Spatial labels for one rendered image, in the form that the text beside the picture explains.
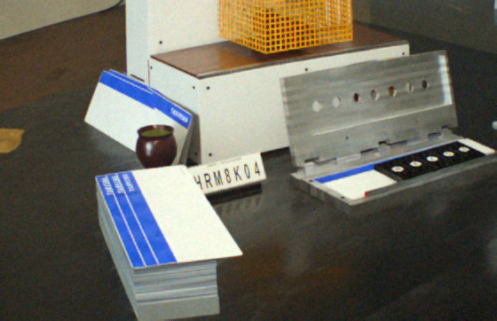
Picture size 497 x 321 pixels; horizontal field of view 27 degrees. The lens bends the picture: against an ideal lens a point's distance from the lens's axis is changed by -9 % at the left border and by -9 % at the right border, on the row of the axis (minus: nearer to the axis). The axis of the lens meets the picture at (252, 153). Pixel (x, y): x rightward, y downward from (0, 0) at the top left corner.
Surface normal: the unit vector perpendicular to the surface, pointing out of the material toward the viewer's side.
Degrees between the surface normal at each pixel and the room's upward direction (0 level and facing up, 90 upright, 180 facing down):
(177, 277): 90
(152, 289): 90
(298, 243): 0
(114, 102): 63
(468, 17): 90
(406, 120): 75
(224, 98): 90
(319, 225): 0
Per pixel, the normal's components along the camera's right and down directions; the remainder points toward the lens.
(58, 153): -0.02, -0.94
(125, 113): -0.75, -0.24
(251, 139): 0.52, 0.28
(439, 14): -0.70, 0.26
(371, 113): 0.50, 0.04
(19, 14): 0.71, 0.23
